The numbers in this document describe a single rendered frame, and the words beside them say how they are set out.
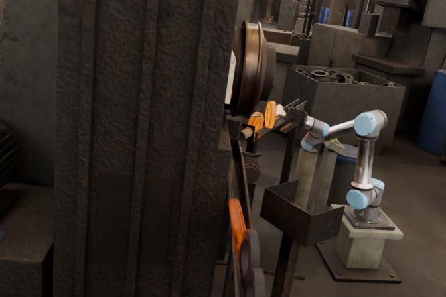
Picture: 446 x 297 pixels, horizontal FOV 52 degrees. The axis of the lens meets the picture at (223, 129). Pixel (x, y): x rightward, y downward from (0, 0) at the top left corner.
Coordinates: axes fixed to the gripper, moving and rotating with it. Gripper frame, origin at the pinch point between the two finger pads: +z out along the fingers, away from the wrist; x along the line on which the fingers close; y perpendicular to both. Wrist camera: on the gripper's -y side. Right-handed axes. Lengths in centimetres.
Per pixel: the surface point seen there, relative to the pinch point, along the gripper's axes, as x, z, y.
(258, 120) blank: -19.4, -0.3, -12.0
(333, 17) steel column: -817, -248, 114
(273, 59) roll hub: 42, 21, 30
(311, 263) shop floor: 18, -57, -72
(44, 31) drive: 3, 129, -7
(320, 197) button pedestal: -35, -67, -48
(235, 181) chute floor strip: 55, 15, -27
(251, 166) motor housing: 5.5, -2.2, -32.9
